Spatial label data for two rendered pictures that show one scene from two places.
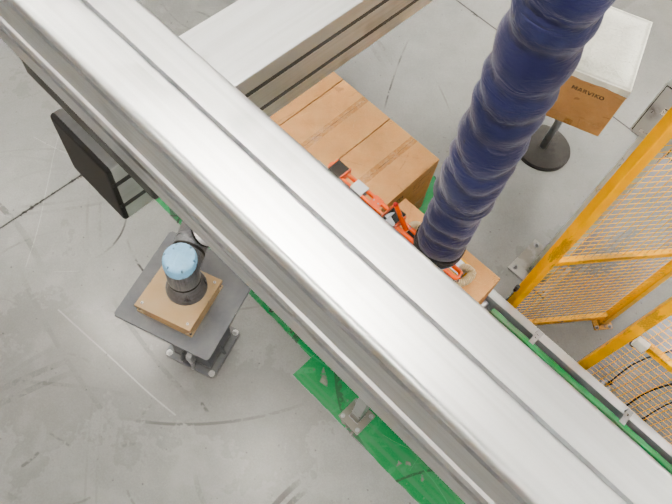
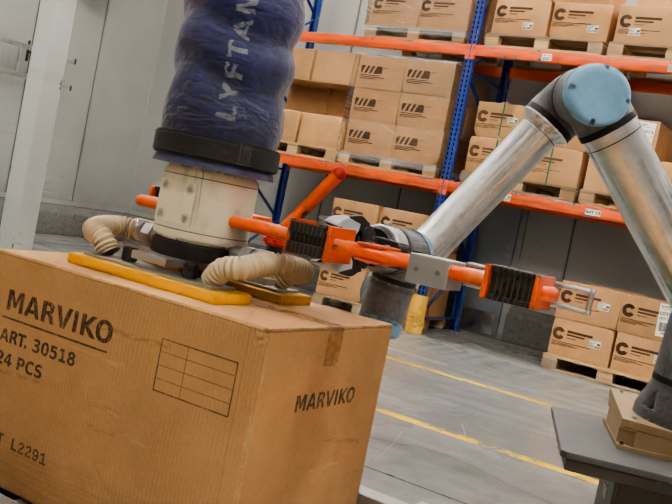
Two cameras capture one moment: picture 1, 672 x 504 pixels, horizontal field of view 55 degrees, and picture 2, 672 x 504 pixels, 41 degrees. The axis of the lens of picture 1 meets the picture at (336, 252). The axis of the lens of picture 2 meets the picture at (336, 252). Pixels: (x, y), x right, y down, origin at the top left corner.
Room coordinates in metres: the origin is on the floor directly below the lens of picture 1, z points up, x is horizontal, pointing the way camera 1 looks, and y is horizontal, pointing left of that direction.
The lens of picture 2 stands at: (3.00, -0.30, 1.14)
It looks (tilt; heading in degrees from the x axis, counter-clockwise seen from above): 3 degrees down; 176
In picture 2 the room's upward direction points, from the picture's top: 11 degrees clockwise
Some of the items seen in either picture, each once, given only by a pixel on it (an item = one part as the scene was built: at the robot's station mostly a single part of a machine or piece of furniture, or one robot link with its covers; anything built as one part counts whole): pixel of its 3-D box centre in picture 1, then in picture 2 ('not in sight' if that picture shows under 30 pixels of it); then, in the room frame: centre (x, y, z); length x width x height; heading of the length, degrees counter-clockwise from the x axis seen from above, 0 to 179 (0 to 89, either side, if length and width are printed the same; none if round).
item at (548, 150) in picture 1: (558, 121); not in sight; (2.98, -1.29, 0.31); 0.40 x 0.40 x 0.62
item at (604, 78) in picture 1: (592, 67); not in sight; (2.98, -1.29, 0.82); 0.60 x 0.40 x 0.40; 166
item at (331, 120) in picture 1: (306, 162); not in sight; (2.24, 0.28, 0.34); 1.20 x 1.00 x 0.40; 55
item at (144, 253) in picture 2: not in sight; (197, 249); (1.38, -0.43, 1.01); 0.34 x 0.25 x 0.06; 56
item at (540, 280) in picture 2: (339, 170); (517, 287); (1.73, 0.06, 1.08); 0.08 x 0.07 x 0.05; 56
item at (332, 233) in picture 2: (393, 218); (320, 241); (1.52, -0.23, 1.08); 0.10 x 0.08 x 0.06; 146
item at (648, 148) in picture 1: (628, 250); not in sight; (1.62, -1.34, 1.05); 0.87 x 0.10 x 2.10; 107
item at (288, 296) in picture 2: not in sight; (225, 273); (1.31, -0.38, 0.97); 0.34 x 0.10 x 0.05; 56
